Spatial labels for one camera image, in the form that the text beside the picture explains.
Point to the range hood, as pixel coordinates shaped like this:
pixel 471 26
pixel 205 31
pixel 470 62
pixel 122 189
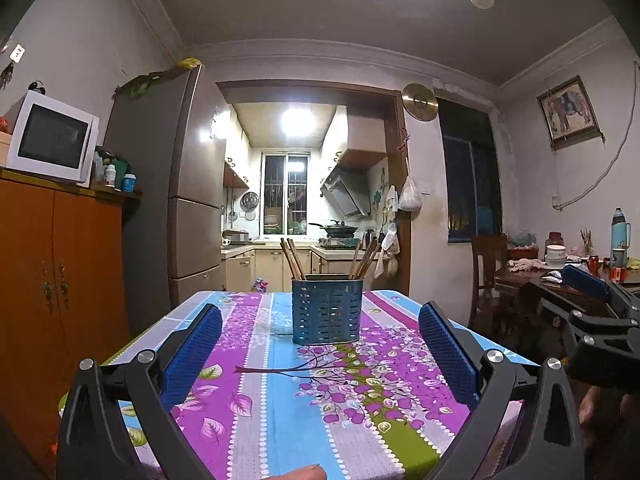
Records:
pixel 347 191

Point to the teal thermos bottle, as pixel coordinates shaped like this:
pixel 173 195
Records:
pixel 620 239

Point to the orange wooden cabinet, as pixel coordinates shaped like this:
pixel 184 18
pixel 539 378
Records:
pixel 62 299

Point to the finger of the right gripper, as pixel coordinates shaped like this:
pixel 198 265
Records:
pixel 585 283

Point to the blue perforated utensil holder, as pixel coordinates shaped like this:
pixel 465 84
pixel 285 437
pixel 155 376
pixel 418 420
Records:
pixel 326 309

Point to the floral purple tablecloth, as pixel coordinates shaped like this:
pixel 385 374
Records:
pixel 262 405

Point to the wooden chair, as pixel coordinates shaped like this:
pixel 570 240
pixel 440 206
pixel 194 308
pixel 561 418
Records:
pixel 489 254

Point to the white plastic bag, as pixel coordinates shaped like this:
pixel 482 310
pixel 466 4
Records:
pixel 410 198

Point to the person's left hand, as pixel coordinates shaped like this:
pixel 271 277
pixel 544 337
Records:
pixel 310 472

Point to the framed elephant picture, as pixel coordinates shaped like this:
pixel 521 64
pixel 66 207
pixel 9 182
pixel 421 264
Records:
pixel 568 114

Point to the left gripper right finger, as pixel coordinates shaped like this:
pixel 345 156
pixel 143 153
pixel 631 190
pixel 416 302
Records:
pixel 546 442

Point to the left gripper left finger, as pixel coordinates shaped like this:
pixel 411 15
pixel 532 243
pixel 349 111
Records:
pixel 94 442

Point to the dark framed window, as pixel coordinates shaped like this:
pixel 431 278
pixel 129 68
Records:
pixel 473 185

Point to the silver brown refrigerator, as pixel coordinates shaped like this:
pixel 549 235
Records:
pixel 162 124

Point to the person's right hand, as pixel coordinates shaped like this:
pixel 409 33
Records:
pixel 599 403

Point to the round gold wall plate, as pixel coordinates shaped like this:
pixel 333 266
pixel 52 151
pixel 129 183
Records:
pixel 419 102

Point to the white microwave oven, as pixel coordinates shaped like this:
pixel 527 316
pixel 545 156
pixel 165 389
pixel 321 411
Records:
pixel 51 139

